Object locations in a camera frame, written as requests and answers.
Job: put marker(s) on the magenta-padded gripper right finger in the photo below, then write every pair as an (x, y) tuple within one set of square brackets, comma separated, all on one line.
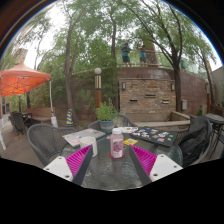
[(145, 160)]

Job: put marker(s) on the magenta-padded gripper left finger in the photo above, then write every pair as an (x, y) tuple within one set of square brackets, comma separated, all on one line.
[(77, 160)]

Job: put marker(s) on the pink juice bottle white cap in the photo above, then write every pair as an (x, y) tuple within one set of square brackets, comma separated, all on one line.
[(117, 145)]

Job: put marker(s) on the yellow card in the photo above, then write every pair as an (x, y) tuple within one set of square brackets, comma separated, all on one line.
[(130, 142)]

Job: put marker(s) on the silver laptop with stickers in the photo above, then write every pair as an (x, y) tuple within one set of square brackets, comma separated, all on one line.
[(81, 136)]

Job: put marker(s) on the black laptop with stickers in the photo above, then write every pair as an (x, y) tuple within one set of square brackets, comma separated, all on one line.
[(156, 136)]

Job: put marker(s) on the white printed booklet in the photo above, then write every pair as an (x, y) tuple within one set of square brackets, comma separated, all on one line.
[(128, 129)]

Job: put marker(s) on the blue yellow striped cone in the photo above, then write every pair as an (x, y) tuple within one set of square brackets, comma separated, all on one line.
[(69, 117)]

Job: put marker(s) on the green plant in teal pot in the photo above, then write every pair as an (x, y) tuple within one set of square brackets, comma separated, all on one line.
[(106, 113)]

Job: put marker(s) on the group of dark patio chairs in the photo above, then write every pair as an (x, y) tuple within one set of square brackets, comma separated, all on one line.
[(18, 121)]

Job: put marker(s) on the round dark patio table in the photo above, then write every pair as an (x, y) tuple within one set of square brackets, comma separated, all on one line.
[(215, 117)]

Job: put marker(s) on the orange canopy tent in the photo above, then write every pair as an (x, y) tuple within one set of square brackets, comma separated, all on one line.
[(21, 80)]

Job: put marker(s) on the person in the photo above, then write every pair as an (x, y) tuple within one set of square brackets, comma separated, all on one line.
[(142, 54), (125, 53)]

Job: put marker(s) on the grey wall utility box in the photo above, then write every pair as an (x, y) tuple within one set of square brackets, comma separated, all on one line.
[(184, 105)]

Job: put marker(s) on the globe lamp post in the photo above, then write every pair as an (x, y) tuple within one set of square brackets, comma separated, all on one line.
[(98, 90)]

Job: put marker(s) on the black wall lamp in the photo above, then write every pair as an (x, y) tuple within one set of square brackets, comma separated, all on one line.
[(172, 86), (124, 86)]

